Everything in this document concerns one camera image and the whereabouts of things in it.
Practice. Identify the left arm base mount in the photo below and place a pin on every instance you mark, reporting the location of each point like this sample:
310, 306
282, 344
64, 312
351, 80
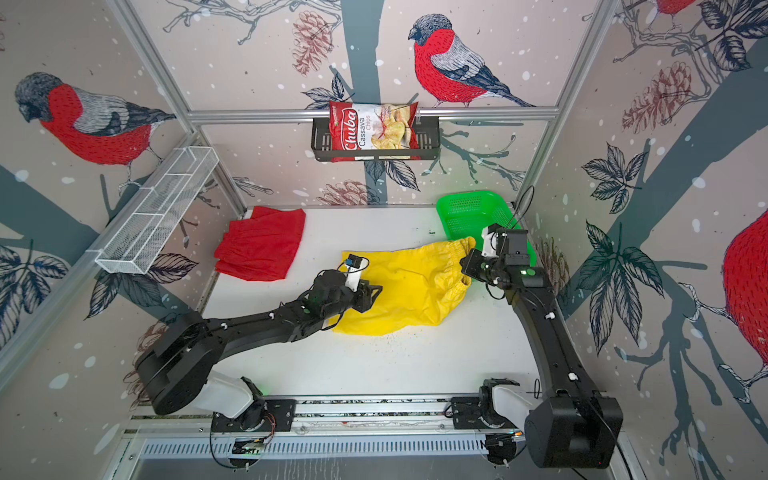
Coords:
247, 410

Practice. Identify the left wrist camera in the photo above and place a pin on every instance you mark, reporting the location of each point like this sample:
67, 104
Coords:
355, 266

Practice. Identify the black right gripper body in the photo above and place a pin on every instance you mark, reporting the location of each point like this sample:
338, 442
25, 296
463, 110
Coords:
481, 268

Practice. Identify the black wall shelf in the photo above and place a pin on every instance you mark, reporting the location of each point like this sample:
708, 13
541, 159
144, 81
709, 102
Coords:
425, 133

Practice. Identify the red chips bag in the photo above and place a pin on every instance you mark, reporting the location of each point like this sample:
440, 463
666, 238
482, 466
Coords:
361, 127

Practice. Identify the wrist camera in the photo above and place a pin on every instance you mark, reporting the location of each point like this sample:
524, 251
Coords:
355, 266
493, 240

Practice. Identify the yellow shorts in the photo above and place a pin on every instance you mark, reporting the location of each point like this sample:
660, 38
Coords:
420, 288

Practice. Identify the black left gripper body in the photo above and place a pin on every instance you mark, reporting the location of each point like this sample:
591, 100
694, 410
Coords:
360, 299

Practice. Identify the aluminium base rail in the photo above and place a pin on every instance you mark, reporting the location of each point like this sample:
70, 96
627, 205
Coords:
318, 415

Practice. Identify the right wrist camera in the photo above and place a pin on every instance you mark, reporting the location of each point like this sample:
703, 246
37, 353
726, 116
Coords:
493, 240

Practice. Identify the red shorts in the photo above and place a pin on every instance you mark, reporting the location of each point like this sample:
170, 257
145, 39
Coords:
262, 247

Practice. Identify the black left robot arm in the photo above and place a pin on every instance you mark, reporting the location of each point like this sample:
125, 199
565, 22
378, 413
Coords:
175, 368

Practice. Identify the green plastic basket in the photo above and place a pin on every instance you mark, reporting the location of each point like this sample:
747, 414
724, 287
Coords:
467, 214

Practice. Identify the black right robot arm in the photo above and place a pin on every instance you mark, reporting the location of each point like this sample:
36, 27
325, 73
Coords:
565, 419

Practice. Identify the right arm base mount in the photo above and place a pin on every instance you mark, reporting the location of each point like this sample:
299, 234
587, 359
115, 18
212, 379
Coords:
499, 404

